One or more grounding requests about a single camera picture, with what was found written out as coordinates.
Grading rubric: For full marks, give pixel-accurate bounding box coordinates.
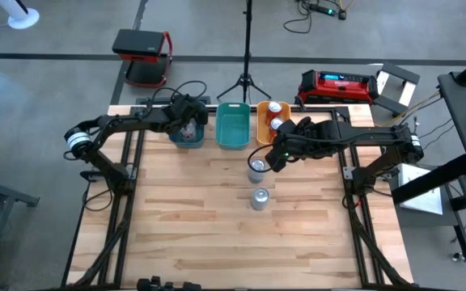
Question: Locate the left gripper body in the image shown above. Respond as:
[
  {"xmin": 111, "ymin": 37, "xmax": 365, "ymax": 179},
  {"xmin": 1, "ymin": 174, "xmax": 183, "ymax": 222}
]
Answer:
[{"xmin": 167, "ymin": 95, "xmax": 209, "ymax": 133}]

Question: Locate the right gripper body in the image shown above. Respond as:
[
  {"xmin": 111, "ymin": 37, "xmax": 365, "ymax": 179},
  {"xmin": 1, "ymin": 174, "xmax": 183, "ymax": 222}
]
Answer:
[{"xmin": 274, "ymin": 136, "xmax": 299, "ymax": 162}]

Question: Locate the silver Diet Coke can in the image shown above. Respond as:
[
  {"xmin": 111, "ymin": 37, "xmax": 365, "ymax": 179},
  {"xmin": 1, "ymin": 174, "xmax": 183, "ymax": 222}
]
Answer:
[{"xmin": 180, "ymin": 120, "xmax": 198, "ymax": 141}]

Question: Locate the silver and blue soda can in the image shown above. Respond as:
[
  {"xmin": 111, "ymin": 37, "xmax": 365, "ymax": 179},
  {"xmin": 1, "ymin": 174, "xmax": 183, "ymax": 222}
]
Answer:
[
  {"xmin": 250, "ymin": 187, "xmax": 271, "ymax": 212},
  {"xmin": 247, "ymin": 158, "xmax": 268, "ymax": 184}
]

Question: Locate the blue plastic bin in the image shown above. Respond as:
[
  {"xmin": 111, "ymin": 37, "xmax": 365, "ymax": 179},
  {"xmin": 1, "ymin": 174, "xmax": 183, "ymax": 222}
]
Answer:
[{"xmin": 168, "ymin": 103, "xmax": 207, "ymax": 150}]

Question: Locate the yellow plastic bin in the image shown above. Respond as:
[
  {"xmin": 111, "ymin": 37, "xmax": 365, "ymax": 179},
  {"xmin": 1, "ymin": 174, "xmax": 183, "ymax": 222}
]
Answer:
[{"xmin": 256, "ymin": 100, "xmax": 293, "ymax": 147}]

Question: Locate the orange soda can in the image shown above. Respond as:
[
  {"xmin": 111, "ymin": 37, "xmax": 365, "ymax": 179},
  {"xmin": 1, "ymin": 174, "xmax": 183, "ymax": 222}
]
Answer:
[
  {"xmin": 265, "ymin": 100, "xmax": 283, "ymax": 122},
  {"xmin": 268, "ymin": 116, "xmax": 286, "ymax": 134}
]

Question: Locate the teal plastic bin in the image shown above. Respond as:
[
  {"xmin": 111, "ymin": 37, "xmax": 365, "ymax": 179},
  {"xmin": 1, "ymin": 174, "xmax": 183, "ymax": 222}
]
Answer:
[{"xmin": 214, "ymin": 101, "xmax": 252, "ymax": 150}]

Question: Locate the black tripod stand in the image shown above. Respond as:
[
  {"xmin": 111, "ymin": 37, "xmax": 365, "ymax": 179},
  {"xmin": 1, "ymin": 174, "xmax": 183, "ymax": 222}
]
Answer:
[{"xmin": 215, "ymin": 0, "xmax": 273, "ymax": 104}]

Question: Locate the black and red stool cart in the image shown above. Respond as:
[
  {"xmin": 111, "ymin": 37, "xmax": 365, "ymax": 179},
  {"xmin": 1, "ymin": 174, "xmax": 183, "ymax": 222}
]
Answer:
[{"xmin": 111, "ymin": 28, "xmax": 173, "ymax": 89}]

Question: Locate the black and white step stool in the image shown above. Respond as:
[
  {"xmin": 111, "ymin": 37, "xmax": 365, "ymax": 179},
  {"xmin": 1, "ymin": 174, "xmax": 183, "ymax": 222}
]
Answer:
[{"xmin": 372, "ymin": 62, "xmax": 422, "ymax": 118}]

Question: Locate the black power strip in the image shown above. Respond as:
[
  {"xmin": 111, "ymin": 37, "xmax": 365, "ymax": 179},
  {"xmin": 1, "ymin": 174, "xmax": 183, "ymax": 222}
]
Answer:
[{"xmin": 307, "ymin": 2, "xmax": 336, "ymax": 16}]

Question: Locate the white sheet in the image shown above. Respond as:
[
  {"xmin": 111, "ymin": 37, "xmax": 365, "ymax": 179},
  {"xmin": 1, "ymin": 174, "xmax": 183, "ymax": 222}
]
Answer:
[{"xmin": 394, "ymin": 163, "xmax": 445, "ymax": 216}]

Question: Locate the black desk beam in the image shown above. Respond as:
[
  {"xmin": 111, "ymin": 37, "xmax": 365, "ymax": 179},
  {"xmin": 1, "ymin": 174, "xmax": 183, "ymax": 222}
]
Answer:
[{"xmin": 390, "ymin": 153, "xmax": 466, "ymax": 205}]

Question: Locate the white round stand base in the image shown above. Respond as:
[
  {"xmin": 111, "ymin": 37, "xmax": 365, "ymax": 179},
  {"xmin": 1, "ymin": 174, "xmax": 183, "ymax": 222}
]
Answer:
[{"xmin": 0, "ymin": 0, "xmax": 40, "ymax": 31}]

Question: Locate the black aluminium table frame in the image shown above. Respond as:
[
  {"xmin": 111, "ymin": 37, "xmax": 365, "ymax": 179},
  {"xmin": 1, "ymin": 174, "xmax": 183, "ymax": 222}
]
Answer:
[{"xmin": 61, "ymin": 103, "xmax": 414, "ymax": 291}]

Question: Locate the grey metal bracket plate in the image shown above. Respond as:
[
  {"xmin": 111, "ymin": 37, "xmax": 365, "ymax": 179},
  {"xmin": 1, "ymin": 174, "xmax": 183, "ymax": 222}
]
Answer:
[{"xmin": 341, "ymin": 165, "xmax": 358, "ymax": 181}]

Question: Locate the black side mount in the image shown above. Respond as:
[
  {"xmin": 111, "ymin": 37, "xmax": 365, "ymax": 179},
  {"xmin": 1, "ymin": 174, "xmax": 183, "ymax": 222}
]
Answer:
[{"xmin": 79, "ymin": 169, "xmax": 108, "ymax": 183}]

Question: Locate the grey metal table frame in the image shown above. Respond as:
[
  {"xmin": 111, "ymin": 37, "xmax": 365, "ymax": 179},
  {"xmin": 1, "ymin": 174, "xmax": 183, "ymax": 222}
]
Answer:
[{"xmin": 0, "ymin": 161, "xmax": 40, "ymax": 291}]

